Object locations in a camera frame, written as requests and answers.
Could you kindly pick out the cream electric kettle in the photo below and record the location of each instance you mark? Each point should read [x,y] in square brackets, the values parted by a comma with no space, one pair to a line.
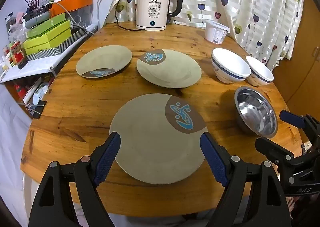
[152,9]

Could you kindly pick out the white shelf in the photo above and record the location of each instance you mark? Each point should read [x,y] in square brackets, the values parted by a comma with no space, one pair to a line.
[30,67]

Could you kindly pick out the white yogurt tub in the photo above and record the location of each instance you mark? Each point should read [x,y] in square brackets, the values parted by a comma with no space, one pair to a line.
[216,32]

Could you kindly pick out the zigzag patterned tray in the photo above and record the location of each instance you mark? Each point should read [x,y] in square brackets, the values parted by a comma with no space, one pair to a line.
[62,47]

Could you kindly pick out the grey oval device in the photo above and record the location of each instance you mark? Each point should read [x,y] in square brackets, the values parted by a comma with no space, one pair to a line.
[37,20]

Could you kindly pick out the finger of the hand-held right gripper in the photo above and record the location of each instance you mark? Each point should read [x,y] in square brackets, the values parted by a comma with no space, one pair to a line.
[272,150]
[291,117]

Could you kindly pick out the lime green box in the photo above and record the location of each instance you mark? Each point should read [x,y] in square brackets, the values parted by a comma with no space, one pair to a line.
[45,40]

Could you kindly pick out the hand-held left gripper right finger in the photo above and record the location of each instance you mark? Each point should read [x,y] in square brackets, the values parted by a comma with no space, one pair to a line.
[215,159]

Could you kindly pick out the clear plastic bin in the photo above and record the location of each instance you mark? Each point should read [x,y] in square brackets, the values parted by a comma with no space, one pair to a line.
[83,17]

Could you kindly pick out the dark green box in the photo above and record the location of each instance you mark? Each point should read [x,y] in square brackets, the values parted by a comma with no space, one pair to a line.
[47,25]

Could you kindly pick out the white bowl with blue stripe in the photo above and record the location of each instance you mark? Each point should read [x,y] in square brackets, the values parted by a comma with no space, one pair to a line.
[230,64]
[260,70]

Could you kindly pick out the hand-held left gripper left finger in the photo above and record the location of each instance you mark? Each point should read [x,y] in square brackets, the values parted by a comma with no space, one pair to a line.
[107,157]

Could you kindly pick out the orange bin lid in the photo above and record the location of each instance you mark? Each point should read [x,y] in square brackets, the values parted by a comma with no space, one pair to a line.
[72,3]

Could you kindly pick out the stainless steel bowl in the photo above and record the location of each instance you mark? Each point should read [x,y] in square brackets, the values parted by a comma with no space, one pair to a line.
[255,114]

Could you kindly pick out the black binder clip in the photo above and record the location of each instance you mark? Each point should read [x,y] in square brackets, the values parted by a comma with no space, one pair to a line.
[37,110]

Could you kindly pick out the beige plate with blue print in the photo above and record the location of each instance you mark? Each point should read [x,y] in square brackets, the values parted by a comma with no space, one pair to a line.
[170,69]
[105,59]
[150,139]

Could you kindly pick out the striped curtain with hearts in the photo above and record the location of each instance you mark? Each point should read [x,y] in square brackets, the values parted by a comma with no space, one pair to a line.
[237,4]

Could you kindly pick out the red figurine jar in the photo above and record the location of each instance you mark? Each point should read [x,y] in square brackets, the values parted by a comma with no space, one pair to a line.
[18,53]

